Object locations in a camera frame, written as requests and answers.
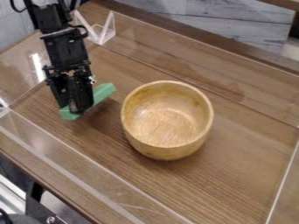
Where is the green rectangular block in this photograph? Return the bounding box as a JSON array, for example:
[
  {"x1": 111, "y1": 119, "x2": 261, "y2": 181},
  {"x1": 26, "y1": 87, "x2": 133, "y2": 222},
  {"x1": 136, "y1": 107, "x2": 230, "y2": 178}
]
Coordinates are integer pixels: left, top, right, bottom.
[{"x1": 59, "y1": 83, "x2": 115, "y2": 121}]

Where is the clear acrylic tray wall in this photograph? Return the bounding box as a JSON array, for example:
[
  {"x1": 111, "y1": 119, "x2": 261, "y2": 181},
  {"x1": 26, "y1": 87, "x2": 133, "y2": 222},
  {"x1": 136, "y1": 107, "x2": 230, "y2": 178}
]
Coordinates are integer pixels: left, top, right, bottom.
[{"x1": 0, "y1": 108, "x2": 185, "y2": 224}]

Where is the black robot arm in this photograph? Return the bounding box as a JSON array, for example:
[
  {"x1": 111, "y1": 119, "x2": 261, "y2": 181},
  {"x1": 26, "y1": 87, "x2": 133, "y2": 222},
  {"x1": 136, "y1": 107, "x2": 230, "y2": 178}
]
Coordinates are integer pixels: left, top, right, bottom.
[{"x1": 23, "y1": 0, "x2": 94, "y2": 114}]

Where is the brown wooden bowl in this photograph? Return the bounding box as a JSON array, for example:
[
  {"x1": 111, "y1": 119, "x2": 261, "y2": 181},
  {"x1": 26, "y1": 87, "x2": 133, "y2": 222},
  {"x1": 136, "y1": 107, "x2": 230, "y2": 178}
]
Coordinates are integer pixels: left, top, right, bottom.
[{"x1": 119, "y1": 80, "x2": 214, "y2": 160}]

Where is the black table leg bracket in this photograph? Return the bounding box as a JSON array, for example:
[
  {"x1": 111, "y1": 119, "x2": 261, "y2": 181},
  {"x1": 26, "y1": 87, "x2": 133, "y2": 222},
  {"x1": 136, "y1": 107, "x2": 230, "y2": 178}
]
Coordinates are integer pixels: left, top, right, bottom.
[{"x1": 23, "y1": 182, "x2": 67, "y2": 224}]

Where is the black cable under table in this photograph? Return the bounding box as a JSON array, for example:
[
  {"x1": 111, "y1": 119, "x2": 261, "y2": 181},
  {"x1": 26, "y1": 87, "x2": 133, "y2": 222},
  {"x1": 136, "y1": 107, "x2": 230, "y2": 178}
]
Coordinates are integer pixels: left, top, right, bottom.
[{"x1": 0, "y1": 207, "x2": 14, "y2": 224}]

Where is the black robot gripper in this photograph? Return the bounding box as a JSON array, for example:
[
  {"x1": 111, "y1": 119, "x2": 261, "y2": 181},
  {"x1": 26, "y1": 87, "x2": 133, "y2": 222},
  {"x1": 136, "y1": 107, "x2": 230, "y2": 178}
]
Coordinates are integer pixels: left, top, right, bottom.
[{"x1": 41, "y1": 29, "x2": 94, "y2": 114}]

